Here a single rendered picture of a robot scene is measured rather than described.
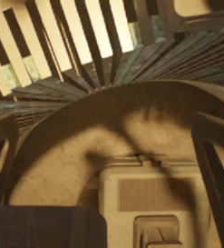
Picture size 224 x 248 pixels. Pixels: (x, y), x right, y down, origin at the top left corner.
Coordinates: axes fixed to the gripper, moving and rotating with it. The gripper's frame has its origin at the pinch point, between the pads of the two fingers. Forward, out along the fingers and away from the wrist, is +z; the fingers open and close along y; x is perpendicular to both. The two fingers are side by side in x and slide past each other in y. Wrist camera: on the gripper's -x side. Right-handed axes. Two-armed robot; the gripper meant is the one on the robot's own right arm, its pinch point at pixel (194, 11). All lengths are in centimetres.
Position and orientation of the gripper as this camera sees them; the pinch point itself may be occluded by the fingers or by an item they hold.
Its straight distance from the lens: 24.9
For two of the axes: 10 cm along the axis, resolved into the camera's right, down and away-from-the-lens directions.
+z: -0.2, -0.9, 10.0
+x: 1.6, 9.8, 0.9
